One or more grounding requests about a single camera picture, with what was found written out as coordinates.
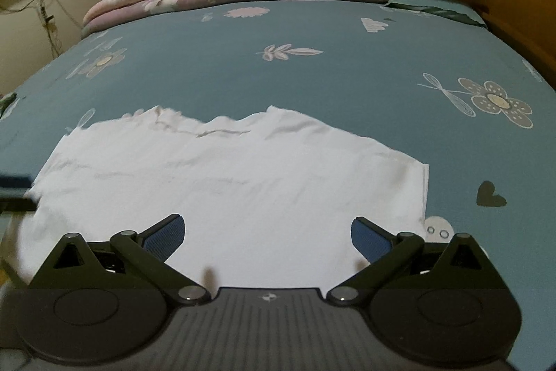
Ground teal floral bed sheet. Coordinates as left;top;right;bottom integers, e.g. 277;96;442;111
1;1;555;370

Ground clothes pile beside bed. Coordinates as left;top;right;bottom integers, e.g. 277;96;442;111
0;92;17;118

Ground wall cables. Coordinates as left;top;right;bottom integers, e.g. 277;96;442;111
0;0;84;59

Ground white printed long-sleeve shirt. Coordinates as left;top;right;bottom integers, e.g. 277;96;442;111
2;107;429;290

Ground lower teal pillow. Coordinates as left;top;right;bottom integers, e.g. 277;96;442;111
383;0;486;27

